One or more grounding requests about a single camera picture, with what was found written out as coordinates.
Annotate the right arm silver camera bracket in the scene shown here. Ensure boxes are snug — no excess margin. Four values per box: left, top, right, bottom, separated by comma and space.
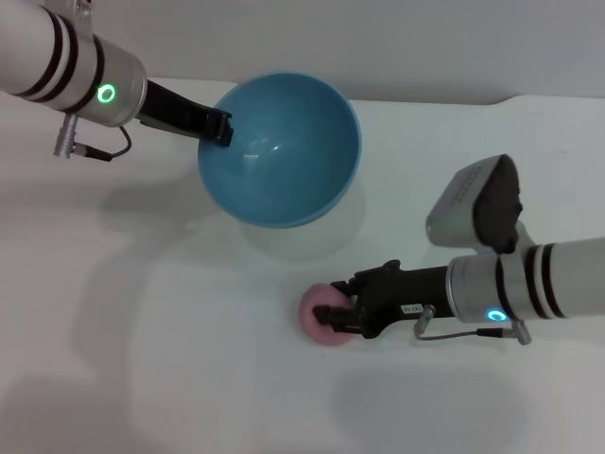
493, 220, 541, 260

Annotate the arm silver camera bracket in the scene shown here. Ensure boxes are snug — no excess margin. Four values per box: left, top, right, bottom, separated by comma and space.
493, 220, 541, 260
60, 0, 96, 35

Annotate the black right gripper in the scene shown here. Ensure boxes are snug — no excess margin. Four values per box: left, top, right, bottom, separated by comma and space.
313, 258, 454, 340

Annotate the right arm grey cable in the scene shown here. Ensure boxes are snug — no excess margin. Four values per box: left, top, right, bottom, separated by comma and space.
413, 304, 533, 347

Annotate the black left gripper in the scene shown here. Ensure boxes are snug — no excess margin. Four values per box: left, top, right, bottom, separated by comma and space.
138, 79, 235, 148

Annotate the right wrist silver black camera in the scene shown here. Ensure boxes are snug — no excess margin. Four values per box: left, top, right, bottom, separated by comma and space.
425, 153, 524, 255

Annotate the left arm silver camera bracket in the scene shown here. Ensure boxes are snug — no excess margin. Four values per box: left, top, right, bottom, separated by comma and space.
60, 0, 96, 35

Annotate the pink peach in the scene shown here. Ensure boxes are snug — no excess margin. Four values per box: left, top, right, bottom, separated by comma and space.
297, 283, 356, 348

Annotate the blue bowl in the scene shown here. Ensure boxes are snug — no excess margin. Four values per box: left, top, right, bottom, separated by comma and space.
197, 70, 363, 230

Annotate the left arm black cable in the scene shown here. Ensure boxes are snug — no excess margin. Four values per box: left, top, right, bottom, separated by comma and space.
52, 112, 132, 163

